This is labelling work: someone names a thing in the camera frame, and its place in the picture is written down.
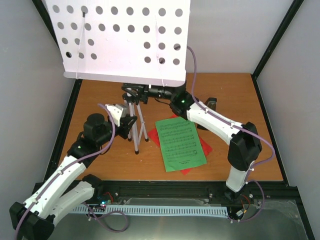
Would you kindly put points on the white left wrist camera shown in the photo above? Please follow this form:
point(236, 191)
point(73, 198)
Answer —
point(118, 111)

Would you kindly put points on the black aluminium frame rail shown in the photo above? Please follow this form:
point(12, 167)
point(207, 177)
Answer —
point(214, 191)

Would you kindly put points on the green sheet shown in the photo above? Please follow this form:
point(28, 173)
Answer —
point(180, 143)

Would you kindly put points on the light blue cable duct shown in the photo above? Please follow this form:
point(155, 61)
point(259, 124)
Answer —
point(161, 211)

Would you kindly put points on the black metronome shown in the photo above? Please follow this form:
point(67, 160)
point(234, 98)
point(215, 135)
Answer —
point(211, 103)

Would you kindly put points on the white music stand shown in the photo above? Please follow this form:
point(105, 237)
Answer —
point(142, 42)

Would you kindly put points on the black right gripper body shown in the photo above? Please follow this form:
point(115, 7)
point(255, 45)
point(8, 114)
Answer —
point(143, 95)

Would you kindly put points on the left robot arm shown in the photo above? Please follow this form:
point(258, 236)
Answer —
point(37, 217)

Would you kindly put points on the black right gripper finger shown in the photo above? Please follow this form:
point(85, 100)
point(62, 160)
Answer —
point(133, 87)
point(133, 99)

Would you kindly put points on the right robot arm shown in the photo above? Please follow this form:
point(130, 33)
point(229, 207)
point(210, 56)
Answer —
point(242, 139)

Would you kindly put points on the red music sheet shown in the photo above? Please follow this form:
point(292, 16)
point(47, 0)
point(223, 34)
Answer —
point(205, 147)

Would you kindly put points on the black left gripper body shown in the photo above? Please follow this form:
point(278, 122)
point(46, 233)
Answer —
point(123, 124)

